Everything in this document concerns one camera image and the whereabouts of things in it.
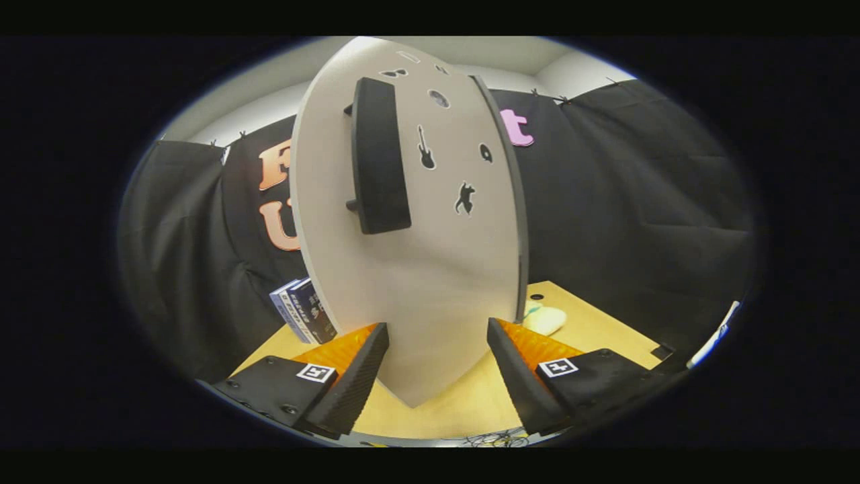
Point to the dark blue book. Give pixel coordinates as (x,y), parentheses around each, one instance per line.
(314,312)

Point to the white and blue object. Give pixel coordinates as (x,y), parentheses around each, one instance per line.
(712,336)

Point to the cream oval object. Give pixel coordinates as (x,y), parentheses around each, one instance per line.
(545,320)

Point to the grey cabinet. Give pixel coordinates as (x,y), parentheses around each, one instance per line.
(523,269)

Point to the black backdrop cloth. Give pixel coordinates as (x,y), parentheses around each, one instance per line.
(638,202)

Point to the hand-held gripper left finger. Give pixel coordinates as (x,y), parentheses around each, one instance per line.
(349,386)

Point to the beige cabinet door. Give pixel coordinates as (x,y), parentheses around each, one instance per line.
(437,282)

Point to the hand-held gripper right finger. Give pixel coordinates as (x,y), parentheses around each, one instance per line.
(524,383)

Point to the black table clamp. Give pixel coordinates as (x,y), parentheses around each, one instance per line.
(662,351)

